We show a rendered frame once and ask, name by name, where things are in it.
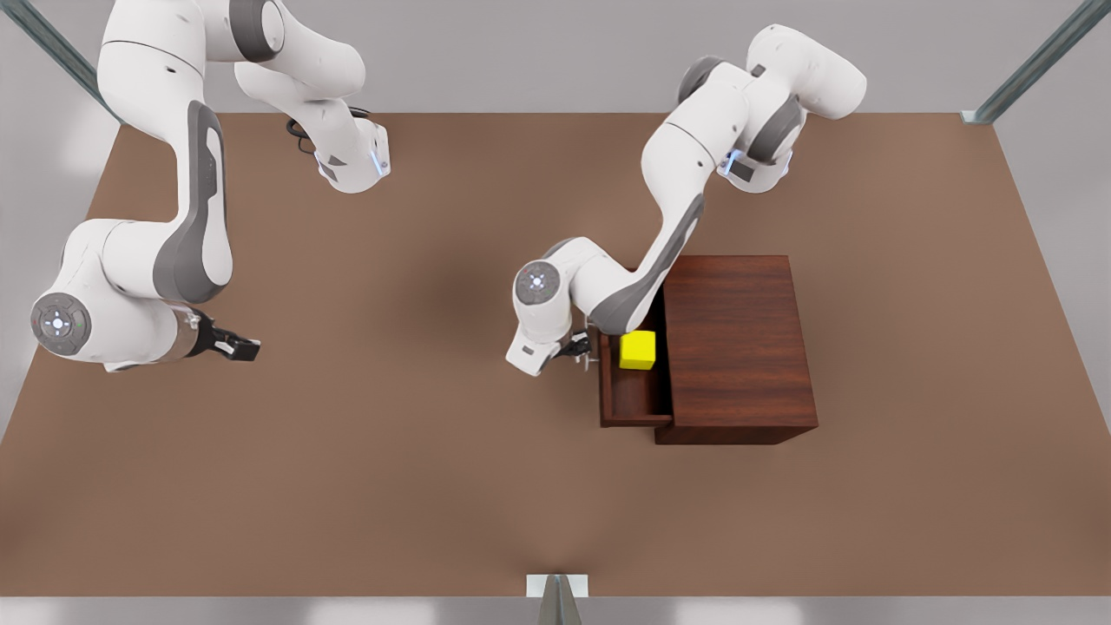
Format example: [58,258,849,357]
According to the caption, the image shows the black cable loop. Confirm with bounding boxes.
[286,105,373,157]

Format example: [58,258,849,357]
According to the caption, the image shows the dark wooden cabinet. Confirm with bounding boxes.
[654,254,819,446]

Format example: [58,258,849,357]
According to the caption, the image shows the yellow cube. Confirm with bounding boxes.
[619,330,658,372]

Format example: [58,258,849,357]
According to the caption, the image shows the dark wooden drawer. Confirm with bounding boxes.
[587,286,674,430]

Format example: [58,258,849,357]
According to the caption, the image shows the silver frame post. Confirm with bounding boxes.
[961,0,1111,126]
[0,0,121,124]
[526,573,590,625]

